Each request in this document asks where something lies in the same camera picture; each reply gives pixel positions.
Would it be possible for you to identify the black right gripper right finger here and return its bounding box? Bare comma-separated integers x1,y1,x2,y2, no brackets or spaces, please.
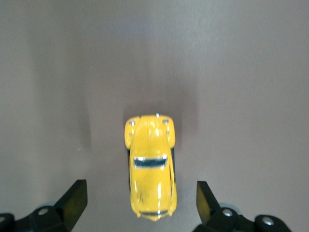
196,180,291,232

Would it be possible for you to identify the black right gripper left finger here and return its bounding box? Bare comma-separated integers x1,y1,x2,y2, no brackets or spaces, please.
0,179,88,232

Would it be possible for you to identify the yellow toy beetle car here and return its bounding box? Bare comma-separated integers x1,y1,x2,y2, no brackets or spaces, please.
124,113,178,222

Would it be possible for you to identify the brown table cover sheet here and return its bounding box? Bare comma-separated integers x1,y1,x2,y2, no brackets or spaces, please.
0,0,309,232

